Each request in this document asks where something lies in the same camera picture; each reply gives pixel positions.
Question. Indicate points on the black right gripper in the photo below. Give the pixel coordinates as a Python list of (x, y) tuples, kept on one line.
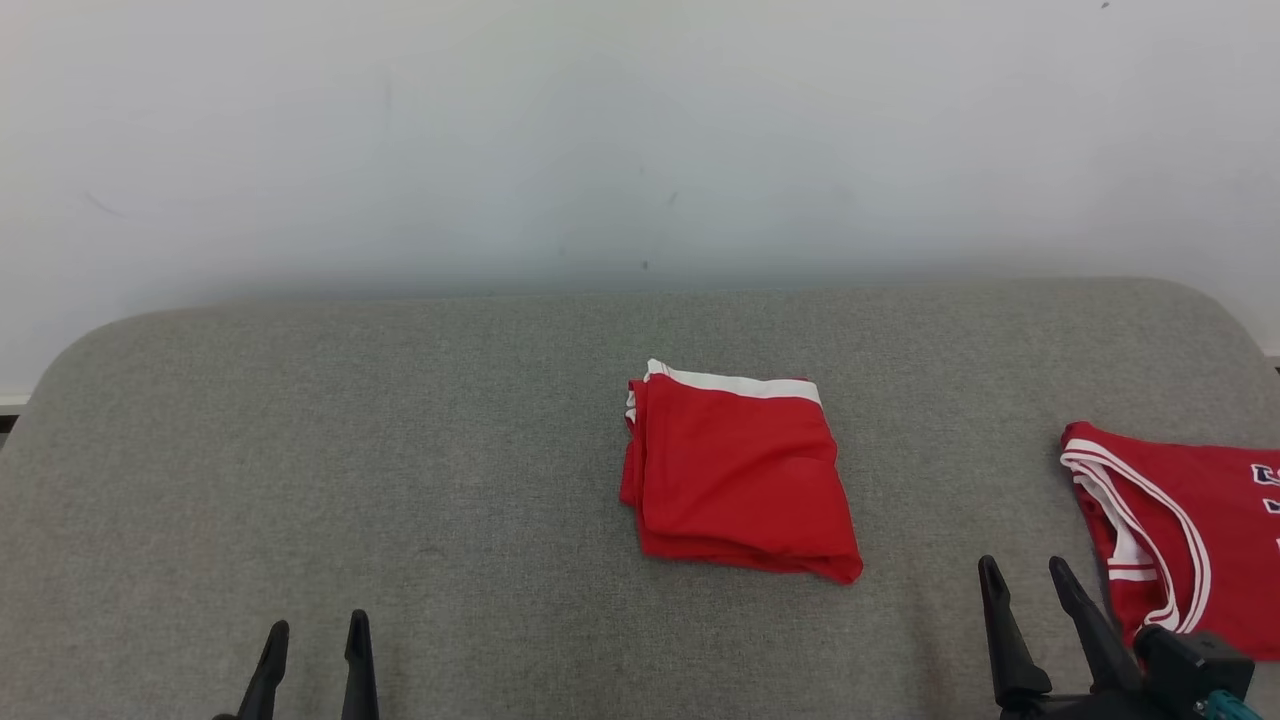
[(1080, 708)]

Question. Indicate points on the red Bulls basketball jersey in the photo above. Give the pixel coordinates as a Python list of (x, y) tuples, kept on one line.
[(1200, 530)]

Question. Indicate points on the grey fabric sofa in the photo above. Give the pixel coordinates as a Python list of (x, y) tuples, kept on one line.
[(400, 480)]

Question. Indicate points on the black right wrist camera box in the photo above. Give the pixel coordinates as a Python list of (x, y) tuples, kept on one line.
[(1190, 665)]

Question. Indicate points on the teal right camera connector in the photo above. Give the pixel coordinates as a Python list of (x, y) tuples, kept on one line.
[(1228, 708)]

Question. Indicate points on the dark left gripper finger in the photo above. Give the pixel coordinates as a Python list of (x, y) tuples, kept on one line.
[(268, 675), (360, 675)]

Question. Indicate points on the red shorts with white trim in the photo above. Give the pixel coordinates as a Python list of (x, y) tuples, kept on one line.
[(745, 480)]

